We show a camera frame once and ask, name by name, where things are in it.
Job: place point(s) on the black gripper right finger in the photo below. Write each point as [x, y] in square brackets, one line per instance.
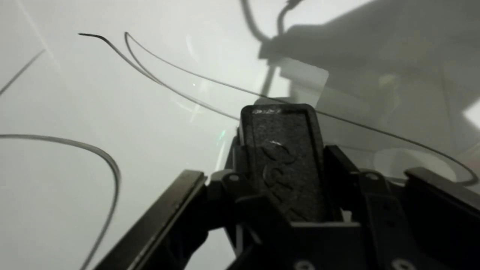
[421, 229]

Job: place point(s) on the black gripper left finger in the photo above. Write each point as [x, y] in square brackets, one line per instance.
[200, 229]

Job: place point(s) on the black foam eraser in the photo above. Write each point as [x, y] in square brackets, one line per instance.
[290, 165]

